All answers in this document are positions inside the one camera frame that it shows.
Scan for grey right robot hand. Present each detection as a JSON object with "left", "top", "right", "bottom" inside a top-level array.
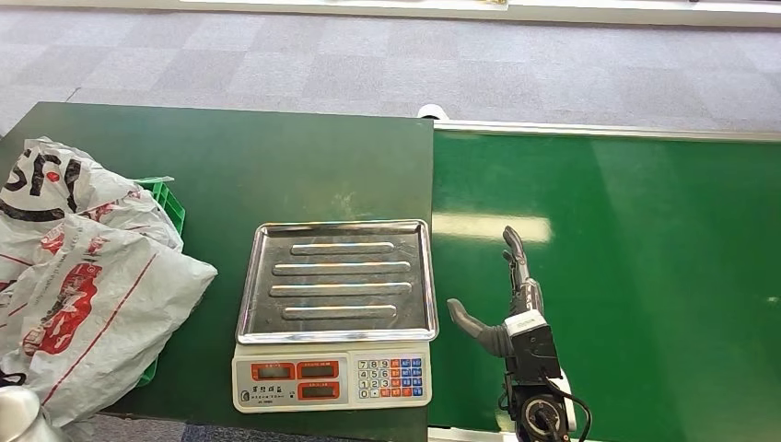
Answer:
[{"left": 446, "top": 225, "right": 545, "bottom": 358}]

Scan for green conveyor belt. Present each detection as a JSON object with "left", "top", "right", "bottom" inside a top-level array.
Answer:
[{"left": 429, "top": 120, "right": 781, "bottom": 442}]

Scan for white electronic scale steel tray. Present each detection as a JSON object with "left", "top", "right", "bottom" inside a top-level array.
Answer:
[{"left": 230, "top": 219, "right": 440, "bottom": 416}]

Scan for green plastic crate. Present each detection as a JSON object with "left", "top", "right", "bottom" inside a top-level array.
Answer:
[{"left": 133, "top": 176, "right": 187, "bottom": 390}]

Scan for grey courier bag black letters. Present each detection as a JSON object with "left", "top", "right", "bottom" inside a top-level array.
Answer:
[{"left": 0, "top": 136, "right": 143, "bottom": 245}]

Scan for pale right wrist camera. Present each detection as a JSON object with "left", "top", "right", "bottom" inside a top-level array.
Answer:
[{"left": 504, "top": 309, "right": 564, "bottom": 382}]

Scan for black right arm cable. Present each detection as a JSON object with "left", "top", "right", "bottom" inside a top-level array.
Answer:
[{"left": 542, "top": 375, "right": 594, "bottom": 442}]

